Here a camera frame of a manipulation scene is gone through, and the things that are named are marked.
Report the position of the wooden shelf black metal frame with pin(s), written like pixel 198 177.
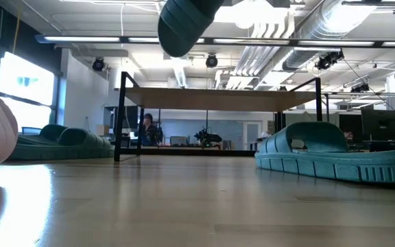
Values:
pixel 218 99

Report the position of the black background robot arm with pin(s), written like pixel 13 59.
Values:
pixel 207 138

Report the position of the black computer monitor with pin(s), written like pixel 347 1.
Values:
pixel 381 123

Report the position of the silver ventilation duct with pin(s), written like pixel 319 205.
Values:
pixel 321 31

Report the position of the light teal rubber slide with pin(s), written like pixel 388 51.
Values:
pixel 321 164
pixel 183 27

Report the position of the black ceiling camera cluster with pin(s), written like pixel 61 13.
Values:
pixel 328 60

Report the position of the person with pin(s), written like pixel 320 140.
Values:
pixel 149 132

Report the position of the black ceiling spotlight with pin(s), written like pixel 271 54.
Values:
pixel 211 61
pixel 98 64

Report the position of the long ceiling light bar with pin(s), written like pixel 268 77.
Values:
pixel 81 39

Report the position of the bright window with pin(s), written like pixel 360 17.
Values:
pixel 26 79

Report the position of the dark green rubber slide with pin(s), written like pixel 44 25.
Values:
pixel 51 130
pixel 81 151

